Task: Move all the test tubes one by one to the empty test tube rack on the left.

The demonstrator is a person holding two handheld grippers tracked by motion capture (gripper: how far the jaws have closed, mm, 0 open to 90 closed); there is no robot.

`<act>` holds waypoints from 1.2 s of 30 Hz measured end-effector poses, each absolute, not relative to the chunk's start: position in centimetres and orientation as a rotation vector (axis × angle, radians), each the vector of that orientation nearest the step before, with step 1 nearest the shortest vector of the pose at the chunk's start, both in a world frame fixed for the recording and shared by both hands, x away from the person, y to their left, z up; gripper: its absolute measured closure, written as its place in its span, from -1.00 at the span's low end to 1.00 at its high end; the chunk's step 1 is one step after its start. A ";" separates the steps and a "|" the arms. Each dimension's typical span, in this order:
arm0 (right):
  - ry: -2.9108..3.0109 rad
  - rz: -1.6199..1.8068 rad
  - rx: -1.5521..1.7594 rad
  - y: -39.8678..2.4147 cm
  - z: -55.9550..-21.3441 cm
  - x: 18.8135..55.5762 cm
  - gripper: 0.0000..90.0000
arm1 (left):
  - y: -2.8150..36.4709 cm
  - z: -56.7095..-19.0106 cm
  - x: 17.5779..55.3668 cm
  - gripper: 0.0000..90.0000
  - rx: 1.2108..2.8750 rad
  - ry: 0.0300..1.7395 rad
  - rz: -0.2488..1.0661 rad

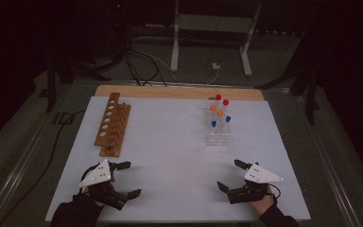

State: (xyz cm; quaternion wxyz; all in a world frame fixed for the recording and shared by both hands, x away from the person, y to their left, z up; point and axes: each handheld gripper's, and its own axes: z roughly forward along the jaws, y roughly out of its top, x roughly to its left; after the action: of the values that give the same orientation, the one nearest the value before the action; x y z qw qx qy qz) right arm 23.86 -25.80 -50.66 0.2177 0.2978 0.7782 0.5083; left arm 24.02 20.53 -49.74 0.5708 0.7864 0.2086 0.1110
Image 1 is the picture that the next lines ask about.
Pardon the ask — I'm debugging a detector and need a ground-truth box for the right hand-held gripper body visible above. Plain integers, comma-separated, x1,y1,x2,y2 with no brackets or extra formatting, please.
227,164,285,205

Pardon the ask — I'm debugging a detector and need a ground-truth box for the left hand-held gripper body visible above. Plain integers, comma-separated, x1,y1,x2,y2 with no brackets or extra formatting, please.
78,159,130,211

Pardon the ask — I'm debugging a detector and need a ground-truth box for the clear plastic test tube rack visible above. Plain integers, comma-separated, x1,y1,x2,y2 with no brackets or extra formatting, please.
203,97,233,147

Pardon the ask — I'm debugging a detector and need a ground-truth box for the wooden test tube rack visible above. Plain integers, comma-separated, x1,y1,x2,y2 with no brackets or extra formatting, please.
94,92,132,158

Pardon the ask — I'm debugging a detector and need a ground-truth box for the person's left hand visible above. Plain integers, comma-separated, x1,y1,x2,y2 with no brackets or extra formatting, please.
89,197,107,209

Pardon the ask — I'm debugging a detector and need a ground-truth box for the person's right hand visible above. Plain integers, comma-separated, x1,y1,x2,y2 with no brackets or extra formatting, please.
249,185,278,217

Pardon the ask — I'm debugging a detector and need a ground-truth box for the white table mat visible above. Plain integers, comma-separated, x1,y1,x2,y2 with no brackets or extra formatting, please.
44,95,312,223

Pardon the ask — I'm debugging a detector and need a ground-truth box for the black stand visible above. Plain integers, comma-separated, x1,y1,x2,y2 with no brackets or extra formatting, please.
254,60,322,126
39,53,112,114

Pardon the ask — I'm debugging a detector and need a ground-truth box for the white metal stand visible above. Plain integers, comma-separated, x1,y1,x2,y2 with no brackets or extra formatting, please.
169,0,263,78

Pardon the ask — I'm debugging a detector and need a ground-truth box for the dark equipment tower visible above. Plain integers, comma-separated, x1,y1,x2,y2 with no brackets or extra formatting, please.
107,0,130,61

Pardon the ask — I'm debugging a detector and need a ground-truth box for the left hand-held gripper cable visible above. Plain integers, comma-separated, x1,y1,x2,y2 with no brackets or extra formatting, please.
79,164,103,190

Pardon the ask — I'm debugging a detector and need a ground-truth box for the hand-held gripper cable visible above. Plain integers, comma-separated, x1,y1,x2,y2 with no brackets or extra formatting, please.
266,183,282,201
79,164,103,190

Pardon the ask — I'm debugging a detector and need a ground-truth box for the right hand-held gripper cable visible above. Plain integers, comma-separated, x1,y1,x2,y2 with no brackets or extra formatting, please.
266,183,282,201

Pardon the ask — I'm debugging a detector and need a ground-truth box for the black floor cable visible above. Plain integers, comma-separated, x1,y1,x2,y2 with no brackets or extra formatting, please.
0,108,88,226

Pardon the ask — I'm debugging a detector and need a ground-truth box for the metal floor rail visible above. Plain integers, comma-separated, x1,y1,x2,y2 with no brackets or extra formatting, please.
0,79,77,227
291,91,363,227

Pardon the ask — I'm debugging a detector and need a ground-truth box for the white cable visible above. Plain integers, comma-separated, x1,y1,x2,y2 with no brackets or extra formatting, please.
131,36,221,87

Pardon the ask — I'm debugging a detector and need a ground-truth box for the black cable bundle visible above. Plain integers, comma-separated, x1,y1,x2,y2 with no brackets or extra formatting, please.
122,41,168,88

